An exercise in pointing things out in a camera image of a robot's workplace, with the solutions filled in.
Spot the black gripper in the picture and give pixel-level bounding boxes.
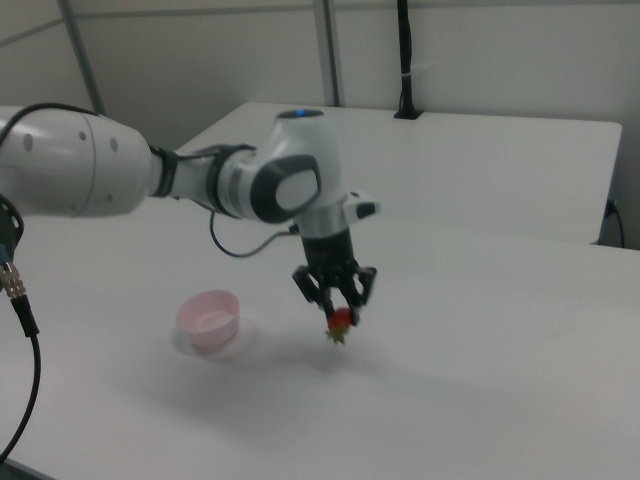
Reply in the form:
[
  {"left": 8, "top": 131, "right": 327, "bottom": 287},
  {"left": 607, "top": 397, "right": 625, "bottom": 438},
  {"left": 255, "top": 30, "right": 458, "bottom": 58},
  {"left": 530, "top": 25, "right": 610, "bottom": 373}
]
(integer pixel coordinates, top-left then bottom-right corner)
[{"left": 292, "top": 230, "right": 379, "bottom": 325}]

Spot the red toy strawberry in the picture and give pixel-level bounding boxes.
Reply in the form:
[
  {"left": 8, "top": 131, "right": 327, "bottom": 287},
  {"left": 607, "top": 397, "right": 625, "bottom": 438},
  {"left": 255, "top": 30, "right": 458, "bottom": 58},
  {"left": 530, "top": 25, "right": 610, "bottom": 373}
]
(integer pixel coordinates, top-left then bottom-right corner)
[{"left": 323, "top": 307, "right": 354, "bottom": 347}]

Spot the pink plastic bowl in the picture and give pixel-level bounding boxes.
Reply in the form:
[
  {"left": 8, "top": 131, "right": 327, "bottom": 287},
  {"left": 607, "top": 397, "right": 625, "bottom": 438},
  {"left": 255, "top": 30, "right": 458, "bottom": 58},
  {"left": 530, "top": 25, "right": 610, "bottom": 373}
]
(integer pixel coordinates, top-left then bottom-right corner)
[{"left": 175, "top": 289, "right": 242, "bottom": 350}]

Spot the black camera pole with clamp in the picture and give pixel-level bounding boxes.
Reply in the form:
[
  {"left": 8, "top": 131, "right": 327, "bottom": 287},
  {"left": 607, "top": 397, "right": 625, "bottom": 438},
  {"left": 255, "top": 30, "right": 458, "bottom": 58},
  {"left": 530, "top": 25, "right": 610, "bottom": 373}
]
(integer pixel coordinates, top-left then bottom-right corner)
[{"left": 393, "top": 0, "right": 426, "bottom": 121}]

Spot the black cable with metal connector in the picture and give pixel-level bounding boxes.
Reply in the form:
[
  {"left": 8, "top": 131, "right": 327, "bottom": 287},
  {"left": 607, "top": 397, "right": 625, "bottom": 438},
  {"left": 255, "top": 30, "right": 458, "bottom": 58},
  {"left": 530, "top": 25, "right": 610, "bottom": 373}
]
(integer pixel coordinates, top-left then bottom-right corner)
[{"left": 0, "top": 239, "right": 42, "bottom": 464}]

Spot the black perforated mount bracket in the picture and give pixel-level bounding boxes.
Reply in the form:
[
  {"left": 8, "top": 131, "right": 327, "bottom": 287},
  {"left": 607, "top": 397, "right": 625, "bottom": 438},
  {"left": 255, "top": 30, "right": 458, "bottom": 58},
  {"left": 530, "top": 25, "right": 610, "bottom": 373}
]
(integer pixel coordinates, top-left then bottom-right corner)
[{"left": 0, "top": 193, "right": 26, "bottom": 266}]

